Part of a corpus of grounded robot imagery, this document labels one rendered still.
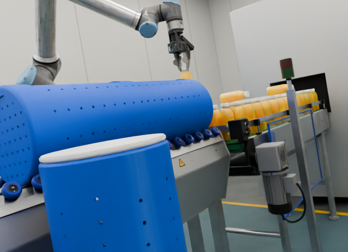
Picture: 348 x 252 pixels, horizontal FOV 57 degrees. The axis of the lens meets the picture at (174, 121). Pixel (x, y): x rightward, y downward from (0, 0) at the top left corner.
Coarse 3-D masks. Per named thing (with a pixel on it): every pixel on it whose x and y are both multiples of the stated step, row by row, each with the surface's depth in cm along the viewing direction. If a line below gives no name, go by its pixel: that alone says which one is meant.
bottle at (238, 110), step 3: (234, 105) 164; (237, 105) 162; (240, 105) 164; (234, 108) 163; (237, 108) 162; (240, 108) 162; (243, 108) 163; (234, 111) 162; (237, 111) 162; (240, 111) 161; (243, 111) 162; (234, 114) 162; (237, 114) 161; (240, 114) 161; (243, 114) 162; (234, 117) 163; (237, 117) 162; (240, 117) 161; (243, 117) 162
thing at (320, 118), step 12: (324, 120) 266; (264, 132) 171; (324, 132) 274; (252, 144) 154; (324, 144) 261; (240, 156) 226; (252, 156) 152; (324, 156) 261; (240, 168) 185; (252, 168) 180; (324, 168) 262; (336, 216) 265; (228, 228) 200; (288, 240) 177
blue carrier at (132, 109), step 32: (0, 96) 87; (32, 96) 83; (64, 96) 90; (96, 96) 98; (128, 96) 108; (160, 96) 120; (192, 96) 136; (0, 128) 89; (32, 128) 79; (64, 128) 86; (96, 128) 94; (128, 128) 105; (160, 128) 118; (192, 128) 137; (0, 160) 92; (32, 160) 80
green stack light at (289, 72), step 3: (282, 69) 166; (285, 69) 164; (288, 69) 164; (291, 69) 164; (282, 72) 166; (285, 72) 165; (288, 72) 164; (291, 72) 164; (282, 75) 166; (285, 75) 165; (288, 75) 164; (291, 75) 164; (294, 75) 165; (282, 78) 167; (285, 78) 167
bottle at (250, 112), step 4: (244, 104) 173; (248, 104) 172; (244, 108) 172; (248, 108) 171; (252, 108) 171; (248, 112) 171; (252, 112) 171; (248, 116) 171; (252, 116) 171; (252, 128) 171; (256, 128) 172; (252, 132) 171; (256, 132) 171
